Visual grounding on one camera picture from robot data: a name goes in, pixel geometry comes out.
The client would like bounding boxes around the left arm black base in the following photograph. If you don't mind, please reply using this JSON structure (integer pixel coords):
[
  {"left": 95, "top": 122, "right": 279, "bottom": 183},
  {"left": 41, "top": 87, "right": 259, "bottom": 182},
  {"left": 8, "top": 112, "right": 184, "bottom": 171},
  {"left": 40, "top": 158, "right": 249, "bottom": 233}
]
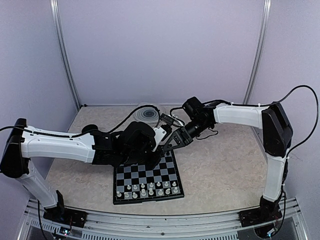
[{"left": 43, "top": 190, "right": 88, "bottom": 228}]

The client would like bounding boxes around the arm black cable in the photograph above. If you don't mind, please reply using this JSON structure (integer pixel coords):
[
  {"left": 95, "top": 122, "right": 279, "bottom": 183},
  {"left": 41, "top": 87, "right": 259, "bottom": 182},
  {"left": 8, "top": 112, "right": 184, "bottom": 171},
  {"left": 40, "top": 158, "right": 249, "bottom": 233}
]
[
  {"left": 107, "top": 104, "right": 161, "bottom": 133},
  {"left": 269, "top": 84, "right": 320, "bottom": 156}
]

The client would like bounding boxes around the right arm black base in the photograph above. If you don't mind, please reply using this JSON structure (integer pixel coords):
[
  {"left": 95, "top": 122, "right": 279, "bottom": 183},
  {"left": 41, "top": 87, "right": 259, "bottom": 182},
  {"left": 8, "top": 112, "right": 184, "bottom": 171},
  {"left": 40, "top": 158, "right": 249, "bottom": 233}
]
[{"left": 238, "top": 197, "right": 282, "bottom": 227}]

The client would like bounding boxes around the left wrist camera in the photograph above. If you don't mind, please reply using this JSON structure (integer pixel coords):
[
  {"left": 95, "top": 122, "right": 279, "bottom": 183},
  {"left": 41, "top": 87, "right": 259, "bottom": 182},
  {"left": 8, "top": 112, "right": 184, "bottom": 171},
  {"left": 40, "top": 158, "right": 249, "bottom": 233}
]
[{"left": 152, "top": 124, "right": 173, "bottom": 152}]

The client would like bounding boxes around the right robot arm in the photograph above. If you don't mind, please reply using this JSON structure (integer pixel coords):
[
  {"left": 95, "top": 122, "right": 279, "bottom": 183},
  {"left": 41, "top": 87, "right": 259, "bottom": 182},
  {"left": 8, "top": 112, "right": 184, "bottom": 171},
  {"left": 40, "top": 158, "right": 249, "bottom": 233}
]
[{"left": 162, "top": 96, "right": 293, "bottom": 222}]

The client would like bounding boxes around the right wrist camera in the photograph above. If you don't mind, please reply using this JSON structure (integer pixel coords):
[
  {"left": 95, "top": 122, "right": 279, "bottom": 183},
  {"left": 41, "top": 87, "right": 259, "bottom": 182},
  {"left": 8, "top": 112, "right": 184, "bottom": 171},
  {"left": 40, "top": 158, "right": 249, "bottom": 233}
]
[{"left": 160, "top": 113, "right": 185, "bottom": 128}]

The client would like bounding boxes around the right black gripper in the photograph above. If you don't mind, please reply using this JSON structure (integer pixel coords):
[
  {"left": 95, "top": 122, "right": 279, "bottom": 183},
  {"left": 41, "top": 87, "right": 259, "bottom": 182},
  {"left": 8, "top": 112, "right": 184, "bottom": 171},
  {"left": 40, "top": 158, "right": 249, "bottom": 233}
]
[{"left": 162, "top": 118, "right": 211, "bottom": 151}]

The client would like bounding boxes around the front aluminium rail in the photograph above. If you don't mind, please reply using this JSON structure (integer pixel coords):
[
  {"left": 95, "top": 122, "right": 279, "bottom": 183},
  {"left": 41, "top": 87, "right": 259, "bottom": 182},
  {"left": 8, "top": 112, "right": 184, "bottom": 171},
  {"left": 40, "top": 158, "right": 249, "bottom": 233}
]
[{"left": 17, "top": 197, "right": 308, "bottom": 240}]

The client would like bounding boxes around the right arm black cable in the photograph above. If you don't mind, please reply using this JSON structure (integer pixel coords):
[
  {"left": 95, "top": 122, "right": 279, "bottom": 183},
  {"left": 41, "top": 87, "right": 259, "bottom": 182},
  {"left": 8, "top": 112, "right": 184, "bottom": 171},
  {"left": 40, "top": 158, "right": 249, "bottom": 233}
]
[{"left": 269, "top": 84, "right": 320, "bottom": 156}]

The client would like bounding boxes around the right aluminium frame post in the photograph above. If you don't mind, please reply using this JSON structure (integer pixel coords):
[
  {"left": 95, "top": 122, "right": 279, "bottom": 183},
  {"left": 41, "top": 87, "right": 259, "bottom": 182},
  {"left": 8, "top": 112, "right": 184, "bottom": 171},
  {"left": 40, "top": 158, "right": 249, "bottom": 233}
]
[{"left": 242, "top": 0, "right": 272, "bottom": 105}]

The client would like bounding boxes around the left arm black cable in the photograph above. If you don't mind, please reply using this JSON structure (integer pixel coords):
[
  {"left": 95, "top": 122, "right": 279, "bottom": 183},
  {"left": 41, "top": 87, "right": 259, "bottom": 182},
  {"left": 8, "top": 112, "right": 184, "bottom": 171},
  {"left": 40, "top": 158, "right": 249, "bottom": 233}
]
[{"left": 107, "top": 104, "right": 161, "bottom": 133}]

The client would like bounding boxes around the aluminium frame post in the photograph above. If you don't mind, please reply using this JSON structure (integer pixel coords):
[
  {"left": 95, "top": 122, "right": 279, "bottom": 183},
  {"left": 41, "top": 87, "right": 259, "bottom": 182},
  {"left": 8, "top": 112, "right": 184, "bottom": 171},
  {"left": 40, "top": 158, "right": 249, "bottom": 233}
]
[
  {"left": 50, "top": 0, "right": 82, "bottom": 111},
  {"left": 242, "top": 0, "right": 272, "bottom": 105}
]

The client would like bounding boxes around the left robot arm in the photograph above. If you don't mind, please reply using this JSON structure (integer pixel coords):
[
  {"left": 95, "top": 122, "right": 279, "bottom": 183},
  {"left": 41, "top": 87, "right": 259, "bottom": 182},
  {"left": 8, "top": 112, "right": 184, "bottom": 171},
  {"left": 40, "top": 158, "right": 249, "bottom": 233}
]
[{"left": 0, "top": 118, "right": 167, "bottom": 223}]

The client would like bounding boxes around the black white chess board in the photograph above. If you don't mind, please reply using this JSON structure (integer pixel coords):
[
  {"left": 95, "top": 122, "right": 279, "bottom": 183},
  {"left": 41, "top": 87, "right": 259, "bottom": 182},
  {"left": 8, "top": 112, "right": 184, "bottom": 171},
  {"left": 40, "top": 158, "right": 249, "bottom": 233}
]
[{"left": 113, "top": 151, "right": 185, "bottom": 205}]

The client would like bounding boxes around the black plastic cup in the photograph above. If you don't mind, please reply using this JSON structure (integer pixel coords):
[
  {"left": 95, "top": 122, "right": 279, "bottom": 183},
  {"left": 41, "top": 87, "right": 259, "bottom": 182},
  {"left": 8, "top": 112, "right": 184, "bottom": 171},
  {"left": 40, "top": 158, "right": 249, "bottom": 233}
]
[{"left": 81, "top": 124, "right": 98, "bottom": 133}]

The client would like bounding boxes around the left aluminium frame post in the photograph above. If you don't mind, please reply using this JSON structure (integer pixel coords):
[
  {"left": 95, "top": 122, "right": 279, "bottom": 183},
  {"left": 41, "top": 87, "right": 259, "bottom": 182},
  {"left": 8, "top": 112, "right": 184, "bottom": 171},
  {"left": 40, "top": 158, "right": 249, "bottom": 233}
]
[{"left": 50, "top": 0, "right": 82, "bottom": 111}]

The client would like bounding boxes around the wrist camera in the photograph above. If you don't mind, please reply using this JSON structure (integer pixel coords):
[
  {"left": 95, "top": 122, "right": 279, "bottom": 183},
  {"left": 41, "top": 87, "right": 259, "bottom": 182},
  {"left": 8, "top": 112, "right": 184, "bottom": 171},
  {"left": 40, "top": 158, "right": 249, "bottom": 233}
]
[
  {"left": 160, "top": 113, "right": 185, "bottom": 128},
  {"left": 152, "top": 124, "right": 173, "bottom": 152}
]

